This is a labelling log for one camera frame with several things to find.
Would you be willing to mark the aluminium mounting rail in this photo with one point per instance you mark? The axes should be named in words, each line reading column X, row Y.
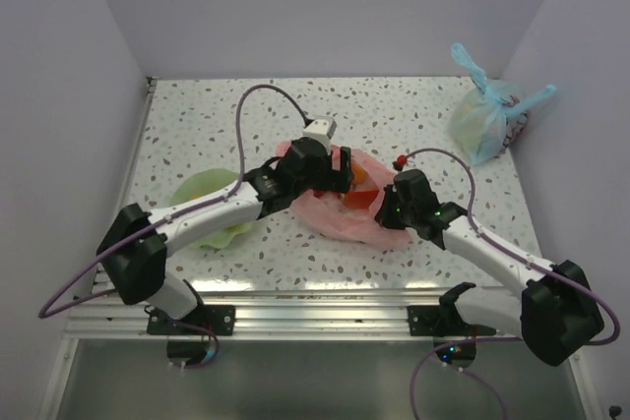
column 335, row 304

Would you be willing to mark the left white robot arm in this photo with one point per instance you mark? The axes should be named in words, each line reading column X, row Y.
column 138, row 243

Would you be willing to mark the right black base bracket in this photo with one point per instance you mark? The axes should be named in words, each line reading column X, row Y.
column 441, row 319

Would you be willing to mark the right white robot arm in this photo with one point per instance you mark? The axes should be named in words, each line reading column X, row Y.
column 546, row 305

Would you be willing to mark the red fruit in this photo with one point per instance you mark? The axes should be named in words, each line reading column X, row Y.
column 359, row 175

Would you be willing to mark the green plastic plate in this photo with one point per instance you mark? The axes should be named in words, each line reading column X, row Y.
column 200, row 185

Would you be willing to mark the blue knotted plastic bag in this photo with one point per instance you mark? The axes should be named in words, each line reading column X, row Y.
column 492, row 115

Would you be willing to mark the pink plastic bag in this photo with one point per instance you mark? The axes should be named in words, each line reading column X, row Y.
column 324, row 212

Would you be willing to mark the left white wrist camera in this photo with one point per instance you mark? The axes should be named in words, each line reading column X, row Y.
column 322, row 130

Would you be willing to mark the watermelon slice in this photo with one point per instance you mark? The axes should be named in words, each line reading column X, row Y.
column 359, row 200

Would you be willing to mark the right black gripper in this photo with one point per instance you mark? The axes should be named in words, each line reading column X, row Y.
column 384, row 216

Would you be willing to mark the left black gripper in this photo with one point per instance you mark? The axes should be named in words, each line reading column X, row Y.
column 336, row 180

